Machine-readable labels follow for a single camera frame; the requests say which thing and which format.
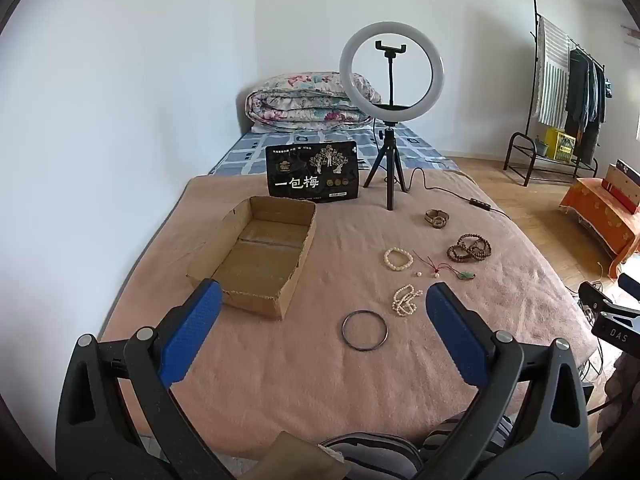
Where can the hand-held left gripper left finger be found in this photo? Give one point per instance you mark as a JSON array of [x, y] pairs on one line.
[[192, 330]]

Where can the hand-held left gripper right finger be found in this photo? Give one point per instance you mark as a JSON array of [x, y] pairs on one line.
[[455, 330]]

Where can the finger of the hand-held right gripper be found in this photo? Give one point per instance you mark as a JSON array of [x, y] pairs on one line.
[[595, 297], [630, 284]]

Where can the brown wooden bead strand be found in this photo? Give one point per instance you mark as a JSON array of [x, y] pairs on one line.
[[457, 252]]

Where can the cardboard box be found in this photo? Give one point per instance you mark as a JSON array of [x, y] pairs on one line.
[[260, 260]]

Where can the black bangle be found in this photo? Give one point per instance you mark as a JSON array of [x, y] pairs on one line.
[[343, 330]]

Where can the orange cloth covered table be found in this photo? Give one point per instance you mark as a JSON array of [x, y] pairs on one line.
[[600, 215]]

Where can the cream gift box navy lid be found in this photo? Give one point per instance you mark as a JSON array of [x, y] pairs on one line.
[[622, 185]]

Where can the person's striped clothing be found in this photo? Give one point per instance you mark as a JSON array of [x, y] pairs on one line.
[[380, 455]]

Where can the yellow box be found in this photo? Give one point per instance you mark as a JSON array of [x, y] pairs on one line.
[[560, 145]]

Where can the small green container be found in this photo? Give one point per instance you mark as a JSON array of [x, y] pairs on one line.
[[541, 146]]

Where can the tan cloth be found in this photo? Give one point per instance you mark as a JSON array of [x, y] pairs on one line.
[[300, 465]]

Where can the black metal clothes rack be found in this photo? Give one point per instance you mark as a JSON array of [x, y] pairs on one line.
[[520, 133]]

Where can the black mini tripod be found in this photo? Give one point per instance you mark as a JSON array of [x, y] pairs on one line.
[[390, 160]]

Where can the dark green hanging garment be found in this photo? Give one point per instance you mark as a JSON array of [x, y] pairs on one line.
[[582, 95]]

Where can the blue denim hanging garment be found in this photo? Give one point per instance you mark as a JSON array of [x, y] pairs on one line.
[[599, 90]]

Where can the black printed snack bag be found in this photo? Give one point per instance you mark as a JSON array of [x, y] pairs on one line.
[[310, 170]]

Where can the striped hanging cloth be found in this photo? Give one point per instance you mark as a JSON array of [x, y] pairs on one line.
[[552, 75]]

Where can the folded floral quilt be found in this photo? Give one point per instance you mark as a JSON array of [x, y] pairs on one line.
[[300, 100]]

